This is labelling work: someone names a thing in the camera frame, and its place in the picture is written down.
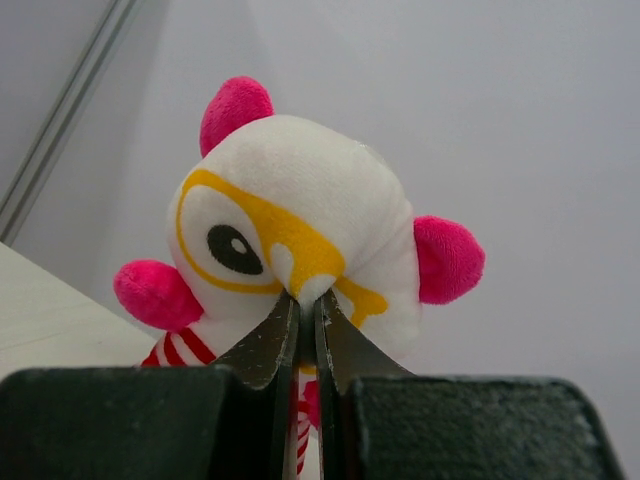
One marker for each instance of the white two-tier shelf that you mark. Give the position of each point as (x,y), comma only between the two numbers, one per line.
(47,323)

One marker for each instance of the white pink striped plush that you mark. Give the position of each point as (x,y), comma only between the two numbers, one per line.
(281,204)

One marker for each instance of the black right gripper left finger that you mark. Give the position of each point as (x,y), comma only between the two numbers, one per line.
(256,435)

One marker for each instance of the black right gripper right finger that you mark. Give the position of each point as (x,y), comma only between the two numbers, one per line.
(344,358)

